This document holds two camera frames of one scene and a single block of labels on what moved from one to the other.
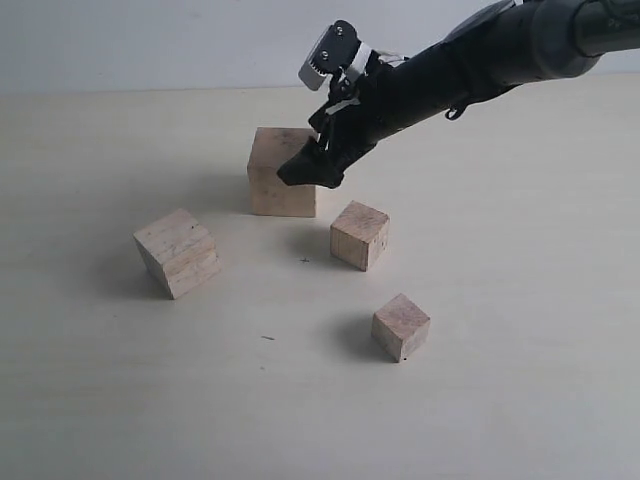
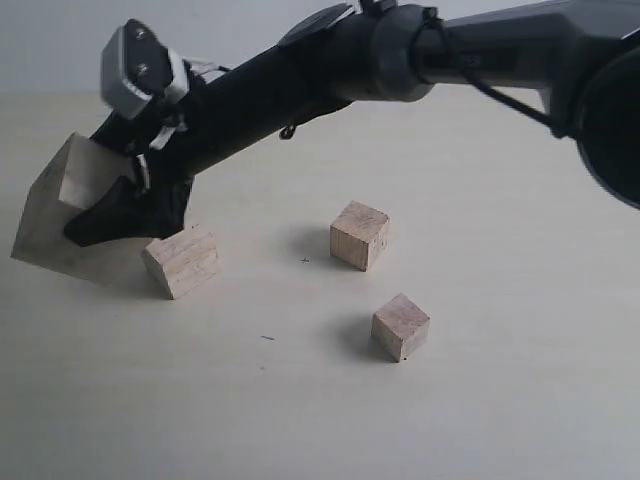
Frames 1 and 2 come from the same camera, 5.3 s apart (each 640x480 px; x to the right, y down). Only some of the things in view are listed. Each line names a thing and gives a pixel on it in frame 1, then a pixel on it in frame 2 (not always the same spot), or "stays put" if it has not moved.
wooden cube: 359,235 stays put
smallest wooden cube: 400,327 stays put
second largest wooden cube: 182,251 stays put
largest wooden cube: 271,194 → 76,171
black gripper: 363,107 → 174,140
